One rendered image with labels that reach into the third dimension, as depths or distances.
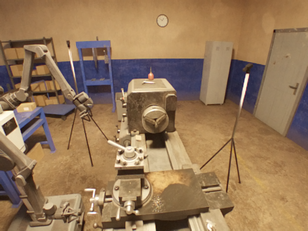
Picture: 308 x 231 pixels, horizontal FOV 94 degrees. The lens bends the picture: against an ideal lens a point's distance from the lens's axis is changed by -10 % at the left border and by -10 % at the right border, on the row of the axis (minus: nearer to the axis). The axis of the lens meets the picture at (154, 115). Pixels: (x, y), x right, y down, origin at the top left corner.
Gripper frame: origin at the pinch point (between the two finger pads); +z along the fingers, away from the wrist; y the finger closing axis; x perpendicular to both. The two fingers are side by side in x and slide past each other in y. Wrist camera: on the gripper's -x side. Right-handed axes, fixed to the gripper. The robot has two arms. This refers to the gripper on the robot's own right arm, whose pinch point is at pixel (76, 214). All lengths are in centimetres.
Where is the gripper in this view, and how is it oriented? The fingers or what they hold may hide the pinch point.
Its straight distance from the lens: 137.2
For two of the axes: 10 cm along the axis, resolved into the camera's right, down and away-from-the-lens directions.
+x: 1.1, 3.8, -9.2
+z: 9.9, -0.5, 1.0
